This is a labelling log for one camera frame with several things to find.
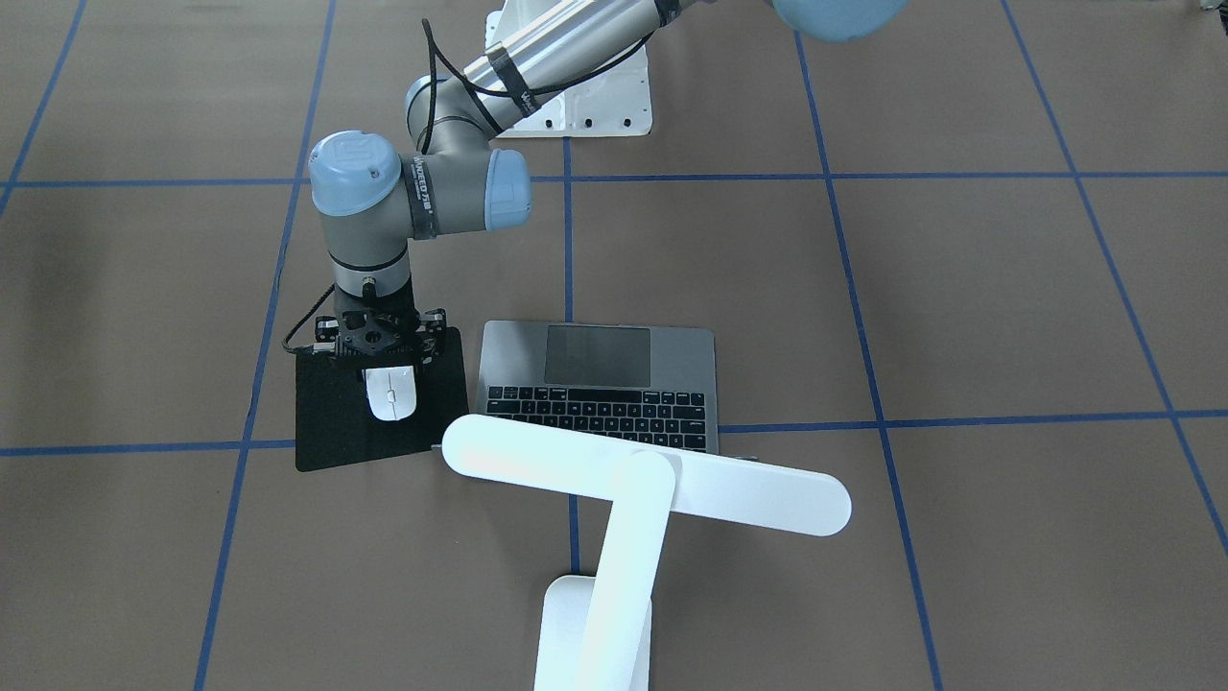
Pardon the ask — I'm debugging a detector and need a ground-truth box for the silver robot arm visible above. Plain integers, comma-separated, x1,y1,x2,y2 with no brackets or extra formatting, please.
282,1,689,369

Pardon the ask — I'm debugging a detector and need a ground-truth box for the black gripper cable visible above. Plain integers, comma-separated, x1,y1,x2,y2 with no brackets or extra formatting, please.
282,17,653,353

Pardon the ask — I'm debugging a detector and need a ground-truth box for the white computer mouse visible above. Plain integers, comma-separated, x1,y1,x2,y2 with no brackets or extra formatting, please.
363,366,418,421

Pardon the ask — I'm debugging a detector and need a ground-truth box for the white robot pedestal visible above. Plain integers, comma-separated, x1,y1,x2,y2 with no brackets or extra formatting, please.
485,1,659,141

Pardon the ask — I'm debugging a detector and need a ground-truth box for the grey laptop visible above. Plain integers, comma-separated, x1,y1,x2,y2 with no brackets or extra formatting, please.
475,322,720,452

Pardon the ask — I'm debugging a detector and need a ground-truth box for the black mouse pad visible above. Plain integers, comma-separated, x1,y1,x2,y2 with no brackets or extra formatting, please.
293,326,469,473

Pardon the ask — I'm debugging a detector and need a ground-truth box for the white desk lamp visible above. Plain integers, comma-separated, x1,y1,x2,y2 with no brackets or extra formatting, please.
441,415,852,690

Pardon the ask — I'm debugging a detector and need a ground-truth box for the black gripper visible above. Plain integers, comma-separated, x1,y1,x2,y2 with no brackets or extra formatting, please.
333,281,418,369

